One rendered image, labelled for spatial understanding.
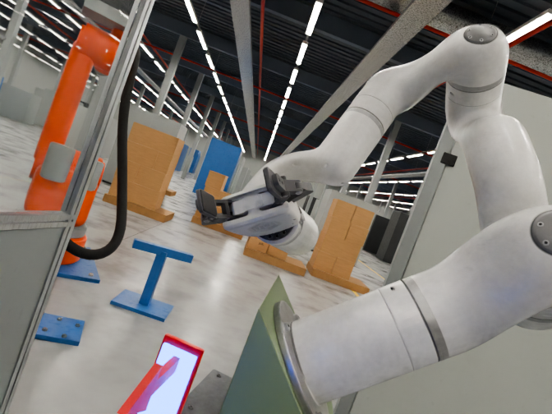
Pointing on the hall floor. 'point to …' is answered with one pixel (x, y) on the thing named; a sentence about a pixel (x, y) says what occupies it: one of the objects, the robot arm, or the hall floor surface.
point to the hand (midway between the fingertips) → (235, 191)
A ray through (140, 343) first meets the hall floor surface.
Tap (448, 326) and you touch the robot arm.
